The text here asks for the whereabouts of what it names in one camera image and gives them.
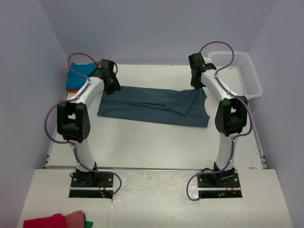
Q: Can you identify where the grey-blue t-shirt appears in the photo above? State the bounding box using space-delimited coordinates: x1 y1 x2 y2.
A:
97 86 210 128

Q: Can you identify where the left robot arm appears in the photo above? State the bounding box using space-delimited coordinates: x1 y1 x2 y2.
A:
57 59 121 187

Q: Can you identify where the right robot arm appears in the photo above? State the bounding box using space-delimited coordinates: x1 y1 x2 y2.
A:
188 53 247 188

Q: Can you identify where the folded blue t-shirt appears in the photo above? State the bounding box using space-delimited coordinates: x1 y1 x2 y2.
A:
66 62 97 90

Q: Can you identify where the folded orange t-shirt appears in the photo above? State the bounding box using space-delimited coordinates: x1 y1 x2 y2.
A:
66 89 79 94

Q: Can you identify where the white plastic basket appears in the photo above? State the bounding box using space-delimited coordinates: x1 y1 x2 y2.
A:
209 51 263 99

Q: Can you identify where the pink folded cloth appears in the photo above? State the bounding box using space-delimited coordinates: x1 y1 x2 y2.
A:
66 210 85 228

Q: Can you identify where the green cloth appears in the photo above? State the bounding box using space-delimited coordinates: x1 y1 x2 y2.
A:
83 214 94 228

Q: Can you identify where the magenta folded cloth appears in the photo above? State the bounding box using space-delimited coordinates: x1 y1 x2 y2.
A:
23 214 67 228

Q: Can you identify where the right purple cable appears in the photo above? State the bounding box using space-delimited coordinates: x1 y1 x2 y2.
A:
186 41 254 201

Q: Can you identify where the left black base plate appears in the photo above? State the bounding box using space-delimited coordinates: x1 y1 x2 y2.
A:
68 172 114 200

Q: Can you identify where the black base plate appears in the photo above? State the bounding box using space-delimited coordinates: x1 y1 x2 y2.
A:
68 172 114 200
197 169 243 199

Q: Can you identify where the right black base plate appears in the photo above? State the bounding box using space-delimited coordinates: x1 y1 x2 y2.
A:
197 169 243 199

